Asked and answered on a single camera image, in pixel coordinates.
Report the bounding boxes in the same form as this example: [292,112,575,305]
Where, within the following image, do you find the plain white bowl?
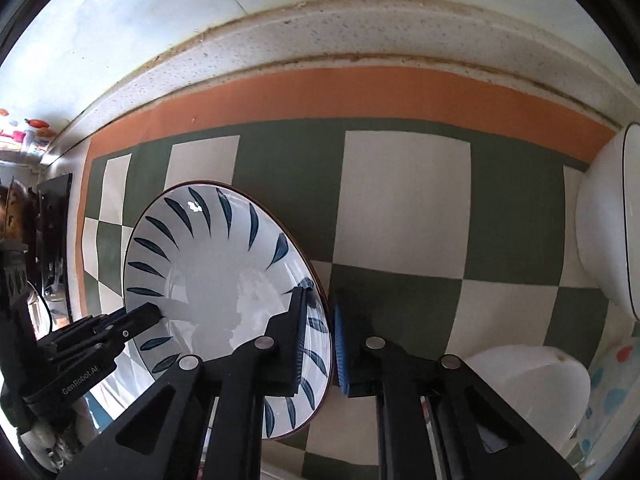
[465,345,592,453]

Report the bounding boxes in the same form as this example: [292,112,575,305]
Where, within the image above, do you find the colourful dotted bowl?
[565,337,640,471]

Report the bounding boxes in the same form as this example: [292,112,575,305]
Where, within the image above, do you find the white bowl with black rim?
[575,122,640,323]

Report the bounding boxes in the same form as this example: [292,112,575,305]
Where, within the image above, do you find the colourful wall stickers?
[0,107,52,157]

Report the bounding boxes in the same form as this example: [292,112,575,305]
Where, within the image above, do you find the black stove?
[37,172,73,301]

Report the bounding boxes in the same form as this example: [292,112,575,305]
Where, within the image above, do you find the green and white checkered mat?
[80,67,621,471]

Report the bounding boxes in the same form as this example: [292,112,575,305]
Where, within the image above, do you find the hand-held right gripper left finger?
[59,286,313,480]

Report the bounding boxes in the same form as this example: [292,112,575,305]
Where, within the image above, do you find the blue leaf patterned plate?
[122,181,335,442]

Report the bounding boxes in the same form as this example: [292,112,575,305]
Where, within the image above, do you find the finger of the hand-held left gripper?
[35,302,162,361]

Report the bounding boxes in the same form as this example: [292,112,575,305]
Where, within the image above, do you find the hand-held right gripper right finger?
[332,287,581,480]

